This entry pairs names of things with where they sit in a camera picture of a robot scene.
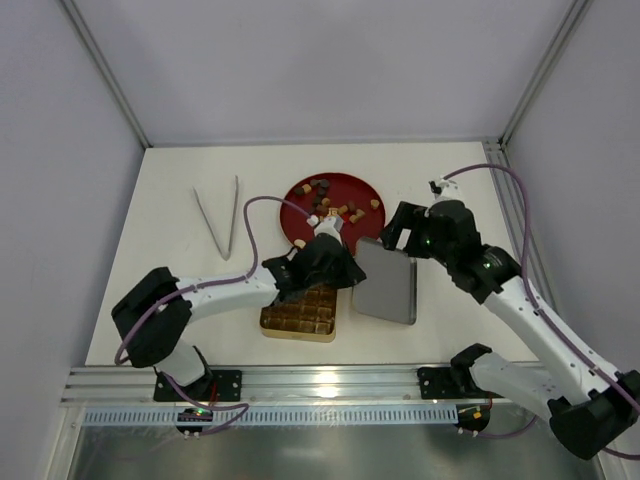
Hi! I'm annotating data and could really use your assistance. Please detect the silver square tin lid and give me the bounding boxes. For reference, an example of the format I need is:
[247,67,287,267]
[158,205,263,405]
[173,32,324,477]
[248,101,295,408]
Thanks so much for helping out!
[352,237,417,326]

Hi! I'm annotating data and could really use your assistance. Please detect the metal tweezers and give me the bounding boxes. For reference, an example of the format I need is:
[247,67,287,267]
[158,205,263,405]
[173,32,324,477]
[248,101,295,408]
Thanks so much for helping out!
[191,175,240,262]

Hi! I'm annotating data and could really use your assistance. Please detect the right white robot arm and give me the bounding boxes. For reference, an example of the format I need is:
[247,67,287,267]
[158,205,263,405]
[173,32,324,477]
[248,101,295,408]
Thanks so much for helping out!
[380,200,639,460]

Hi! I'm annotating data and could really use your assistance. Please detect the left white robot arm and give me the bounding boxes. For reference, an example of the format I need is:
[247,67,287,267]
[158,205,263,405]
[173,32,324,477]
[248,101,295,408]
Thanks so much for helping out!
[111,234,366,387]

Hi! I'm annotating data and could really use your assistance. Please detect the gold chocolate box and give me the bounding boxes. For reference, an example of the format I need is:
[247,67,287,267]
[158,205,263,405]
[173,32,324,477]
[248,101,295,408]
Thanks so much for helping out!
[259,286,337,343]

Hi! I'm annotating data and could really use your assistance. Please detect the round red tray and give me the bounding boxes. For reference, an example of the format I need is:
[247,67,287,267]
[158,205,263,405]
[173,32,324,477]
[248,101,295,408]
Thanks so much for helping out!
[284,172,386,253]

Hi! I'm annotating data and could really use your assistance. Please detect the right controller board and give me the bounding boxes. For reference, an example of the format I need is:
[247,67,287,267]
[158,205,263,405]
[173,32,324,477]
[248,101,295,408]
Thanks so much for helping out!
[458,405,490,423]

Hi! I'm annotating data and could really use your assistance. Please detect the controller board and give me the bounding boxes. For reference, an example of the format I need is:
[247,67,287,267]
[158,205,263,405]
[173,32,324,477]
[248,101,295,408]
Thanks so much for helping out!
[177,408,213,423]
[458,405,490,423]

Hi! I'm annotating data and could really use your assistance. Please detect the left controller board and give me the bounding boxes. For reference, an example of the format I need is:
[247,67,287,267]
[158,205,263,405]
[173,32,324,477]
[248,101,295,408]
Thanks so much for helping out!
[177,408,213,423]

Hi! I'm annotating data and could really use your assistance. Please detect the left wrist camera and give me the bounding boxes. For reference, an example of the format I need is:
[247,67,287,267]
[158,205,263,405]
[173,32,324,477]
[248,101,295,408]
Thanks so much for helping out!
[306,215,344,247]

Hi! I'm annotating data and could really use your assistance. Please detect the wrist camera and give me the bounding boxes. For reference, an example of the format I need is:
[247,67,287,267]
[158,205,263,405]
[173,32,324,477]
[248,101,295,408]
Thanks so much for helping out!
[429,177,464,203]
[306,215,344,247]

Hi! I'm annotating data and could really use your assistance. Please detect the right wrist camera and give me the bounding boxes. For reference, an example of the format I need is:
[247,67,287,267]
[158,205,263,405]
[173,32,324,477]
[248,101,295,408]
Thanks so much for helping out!
[429,177,464,203]

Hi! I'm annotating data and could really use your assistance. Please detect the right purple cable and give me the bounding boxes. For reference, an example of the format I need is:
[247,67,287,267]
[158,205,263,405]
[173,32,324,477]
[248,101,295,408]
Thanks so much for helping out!
[442,163,640,460]

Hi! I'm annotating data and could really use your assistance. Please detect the aluminium rail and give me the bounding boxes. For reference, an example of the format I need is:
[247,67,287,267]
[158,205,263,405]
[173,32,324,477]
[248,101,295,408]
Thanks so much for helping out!
[60,363,546,407]

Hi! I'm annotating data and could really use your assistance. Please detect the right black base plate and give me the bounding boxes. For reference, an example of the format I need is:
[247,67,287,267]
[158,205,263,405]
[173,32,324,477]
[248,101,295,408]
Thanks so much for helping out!
[417,366,490,400]

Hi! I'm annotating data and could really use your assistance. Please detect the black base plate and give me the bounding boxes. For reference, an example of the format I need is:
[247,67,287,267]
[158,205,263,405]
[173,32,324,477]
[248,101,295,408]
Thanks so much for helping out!
[153,369,243,403]
[417,366,490,400]

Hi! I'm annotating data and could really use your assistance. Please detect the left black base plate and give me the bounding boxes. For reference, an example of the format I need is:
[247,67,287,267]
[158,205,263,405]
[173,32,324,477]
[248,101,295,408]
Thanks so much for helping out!
[153,369,243,403]

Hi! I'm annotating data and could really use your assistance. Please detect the slotted cable duct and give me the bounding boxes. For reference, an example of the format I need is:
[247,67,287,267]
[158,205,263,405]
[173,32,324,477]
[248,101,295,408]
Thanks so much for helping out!
[82,404,458,427]

